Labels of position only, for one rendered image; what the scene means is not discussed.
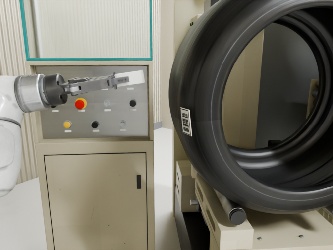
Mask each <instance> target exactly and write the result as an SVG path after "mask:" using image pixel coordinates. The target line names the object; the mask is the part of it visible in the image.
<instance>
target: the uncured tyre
mask: <svg viewBox="0 0 333 250"><path fill-rule="evenodd" d="M271 23H276V24H280V25H283V26H285V27H287V28H289V29H291V30H293V31H294V32H296V33H297V34H298V35H299V36H301V37H302V38H303V39H304V41H305V42H306V43H307V44H308V46H309V47H310V49H311V51H312V52H313V54H314V57H315V59H316V63H317V66H318V72H319V88H318V94H317V98H316V101H315V104H314V106H313V109H312V111H311V113H310V114H309V116H308V118H307V119H306V120H305V122H304V123H303V124H302V126H301V127H300V128H299V129H298V130H297V131H296V132H294V133H293V134H292V135H291V136H289V137H288V138H286V139H285V140H283V141H281V142H279V143H277V144H275V145H272V146H269V147H265V148H258V149H245V148H239V147H235V146H232V145H229V144H227V142H226V139H225V135H224V131H223V126H222V100H223V94H224V90H225V86H226V83H227V80H228V77H229V75H230V72H231V70H232V68H233V66H234V64H235V62H236V61H237V59H238V57H239V56H240V54H241V53H242V51H243V50H244V49H245V47H246V46H247V45H248V44H249V43H250V42H251V40H252V39H253V38H254V37H255V36H256V35H257V34H259V33H260V32H261V31H262V30H263V29H265V28H266V27H267V26H268V25H270V24H271ZM168 99H169V108H170V114H171V118H172V121H173V124H174V127H175V130H176V132H177V134H178V137H179V139H180V142H181V144H182V146H183V149H184V151H185V153H186V155H187V157H188V159H189V161H190V162H191V164H192V165H193V167H194V168H195V170H196V171H197V172H198V174H199V175H200V176H201V177H202V178H203V179H204V180H205V181H206V182H207V183H208V184H209V185H210V186H211V187H212V188H213V189H215V190H216V191H217V192H219V193H220V194H222V195H223V196H225V197H227V198H228V199H230V200H232V201H233V202H235V203H237V204H239V205H242V206H244V207H247V208H249V209H253V210H256V211H260V212H265V213H271V214H297V213H304V212H310V211H314V210H318V209H321V208H324V207H327V206H330V205H332V204H333V0H220V1H218V2H217V3H215V4H214V5H213V6H211V7H210V8H209V9H208V10H206V11H205V12H204V13H203V14H202V15H201V16H200V17H199V18H198V19H197V21H196V22H195V23H194V24H193V25H192V27H191V28H190V29H189V31H188V32H187V34H186V35H185V37H184V39H183V40H182V42H181V44H180V46H179V48H178V51H177V53H176V55H175V58H174V61H173V64H172V68H171V73H170V78H169V88H168ZM180 107H181V108H185V109H189V110H190V120H191V130H192V136H189V135H187V134H184V133H183V132H182V122H181V113H180Z"/></svg>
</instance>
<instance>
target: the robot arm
mask: <svg viewBox="0 0 333 250"><path fill-rule="evenodd" d="M144 82H145V80H144V74H143V71H142V70H140V71H133V72H126V73H120V74H116V73H115V72H113V75H109V76H101V77H93V78H88V77H85V78H72V79H70V80H68V82H67V83H66V82H65V81H64V78H63V77H62V75H61V74H59V73H57V74H50V75H45V76H44V75H43V74H42V73H41V74H37V75H35V74H34V75H32V74H30V75H21V76H7V75H4V76H0V197H4V196H6V195H8V194H9V193H10V192H11V191H12V190H13V189H14V187H15V185H16V183H17V180H18V177H19V174H20V169H21V160H22V138H21V123H22V120H23V117H24V113H31V112H35V111H41V110H47V109H49V108H50V107H51V106H55V105H61V104H65V103H66V102H67V98H68V94H71V96H77V95H78V94H83V93H88V92H91V91H97V90H102V89H108V88H113V87H114V89H115V90H116V89H117V87H120V86H126V85H132V84H139V83H144Z"/></svg>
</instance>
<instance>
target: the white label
mask: <svg viewBox="0 0 333 250"><path fill-rule="evenodd" d="M180 113H181V122H182V132H183V133H184V134H187V135H189V136H192V130H191V120H190V110H189V109H185V108H181V107H180Z"/></svg>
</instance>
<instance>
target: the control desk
mask: <svg viewBox="0 0 333 250"><path fill-rule="evenodd" d="M25 68H26V75H30V74H32V75H34V74H35V75H37V74H41V73H42V74H43V75H44V76H45V75H50V74H57V73H59V74H61V75H62V77H63V78H64V81H65V82H66V83H67V82H68V80H70V79H72V78H85V77H88V78H93V77H101V76H109V75H113V72H115V73H116V74H120V73H126V72H133V71H140V70H142V71H143V74H144V80H145V82H144V83H139V84H132V85H126V86H120V87H117V89H116V90H115V89H114V87H113V88H108V89H102V90H97V91H91V92H88V93H83V94H78V95H77V96H71V94H68V98H67V102H66V103H65V104H61V105H55V106H51V107H50V108H49V109H47V110H41V111H35V112H31V119H32V127H33V136H34V143H35V150H36V159H37V167H38V175H39V184H40V192H41V201H42V209H43V218H44V226H45V234H46V243H47V250H155V194H154V108H153V61H25Z"/></svg>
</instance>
